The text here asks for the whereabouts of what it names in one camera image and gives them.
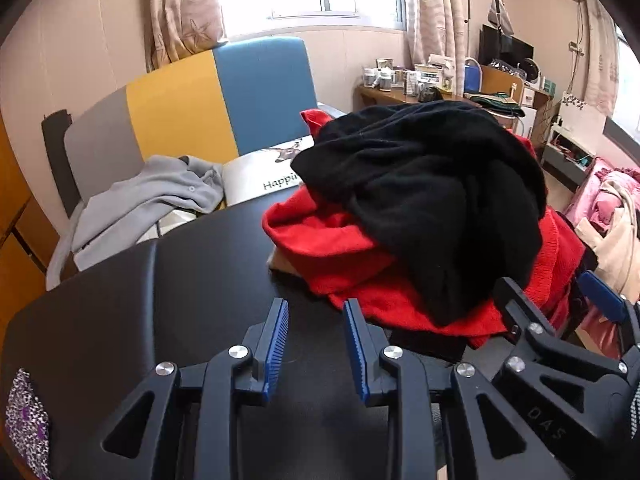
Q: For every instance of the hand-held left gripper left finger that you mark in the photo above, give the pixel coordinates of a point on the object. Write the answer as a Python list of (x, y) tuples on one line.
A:
[(277, 345)]

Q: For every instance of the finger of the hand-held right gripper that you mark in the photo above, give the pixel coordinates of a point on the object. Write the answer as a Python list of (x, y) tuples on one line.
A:
[(530, 320), (602, 295)]

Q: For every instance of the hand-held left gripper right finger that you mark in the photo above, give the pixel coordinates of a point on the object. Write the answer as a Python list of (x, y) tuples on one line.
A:
[(356, 345)]

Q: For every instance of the red knit sweater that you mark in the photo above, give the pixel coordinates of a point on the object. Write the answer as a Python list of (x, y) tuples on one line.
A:
[(320, 240)]

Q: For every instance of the black knit sweater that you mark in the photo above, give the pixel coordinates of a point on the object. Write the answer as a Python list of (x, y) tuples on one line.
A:
[(425, 185)]

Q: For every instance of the beige coat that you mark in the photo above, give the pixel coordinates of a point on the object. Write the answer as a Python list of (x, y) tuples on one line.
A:
[(617, 245)]

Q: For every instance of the beige knit garment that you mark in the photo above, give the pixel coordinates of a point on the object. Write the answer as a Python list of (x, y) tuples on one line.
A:
[(282, 262)]

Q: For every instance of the pink bedding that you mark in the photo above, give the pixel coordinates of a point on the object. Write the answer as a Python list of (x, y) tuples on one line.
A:
[(590, 195)]

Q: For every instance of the white shelf unit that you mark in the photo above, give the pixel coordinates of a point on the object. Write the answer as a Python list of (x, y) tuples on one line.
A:
[(567, 135)]

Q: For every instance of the white deer print pillow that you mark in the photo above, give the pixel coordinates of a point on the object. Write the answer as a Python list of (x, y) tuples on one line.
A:
[(250, 175)]

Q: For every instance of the grey button-up garment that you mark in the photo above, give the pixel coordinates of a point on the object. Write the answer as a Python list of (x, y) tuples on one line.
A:
[(130, 205)]

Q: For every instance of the dark green striped cloth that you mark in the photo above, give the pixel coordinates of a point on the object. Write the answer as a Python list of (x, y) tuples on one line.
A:
[(495, 102)]

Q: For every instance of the floral beige curtain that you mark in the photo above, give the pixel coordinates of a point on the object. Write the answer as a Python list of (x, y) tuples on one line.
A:
[(440, 10), (185, 15), (600, 60)]

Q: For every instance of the small white fan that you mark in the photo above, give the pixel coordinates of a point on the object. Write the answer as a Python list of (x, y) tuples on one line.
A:
[(531, 71)]

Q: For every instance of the blue container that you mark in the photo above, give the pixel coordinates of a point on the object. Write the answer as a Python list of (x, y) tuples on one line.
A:
[(471, 77)]

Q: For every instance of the wooden desk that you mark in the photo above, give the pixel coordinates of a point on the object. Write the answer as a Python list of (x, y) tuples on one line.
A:
[(390, 97)]

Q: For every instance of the grey yellow blue sofa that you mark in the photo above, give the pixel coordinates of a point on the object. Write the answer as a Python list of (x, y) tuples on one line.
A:
[(175, 110)]

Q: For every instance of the speckled patterned clothing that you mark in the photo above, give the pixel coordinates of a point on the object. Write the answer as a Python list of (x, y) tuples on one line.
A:
[(27, 420)]

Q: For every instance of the black monitor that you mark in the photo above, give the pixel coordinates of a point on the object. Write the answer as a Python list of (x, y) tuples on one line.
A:
[(502, 50)]

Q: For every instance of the group of bottles on desk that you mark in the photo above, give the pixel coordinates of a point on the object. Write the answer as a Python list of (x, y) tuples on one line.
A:
[(415, 77)]

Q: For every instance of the wooden cabinet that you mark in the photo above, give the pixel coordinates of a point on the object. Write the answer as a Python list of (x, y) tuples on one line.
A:
[(20, 240)]

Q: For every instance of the black upright stand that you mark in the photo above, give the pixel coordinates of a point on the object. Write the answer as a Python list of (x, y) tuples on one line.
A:
[(55, 150)]

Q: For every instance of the hanging grey bag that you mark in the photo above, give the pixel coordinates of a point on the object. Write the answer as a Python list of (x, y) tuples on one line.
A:
[(501, 10)]

